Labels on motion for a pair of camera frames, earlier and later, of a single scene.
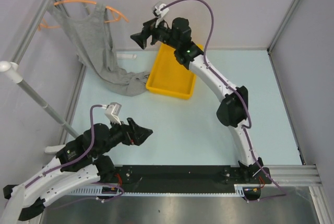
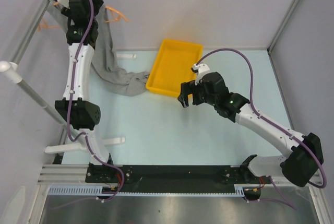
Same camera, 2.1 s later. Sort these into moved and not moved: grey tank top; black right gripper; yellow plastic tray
Moved: black right gripper
Not moved: grey tank top; yellow plastic tray
